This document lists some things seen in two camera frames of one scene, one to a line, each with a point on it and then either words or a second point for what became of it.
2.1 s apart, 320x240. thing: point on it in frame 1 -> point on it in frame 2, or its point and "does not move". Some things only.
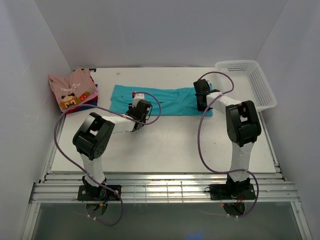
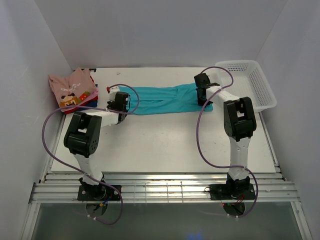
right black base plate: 225,192 does not move
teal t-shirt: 164,100 does not move
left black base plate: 90,193 does not move
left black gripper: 130,108 -> 110,104
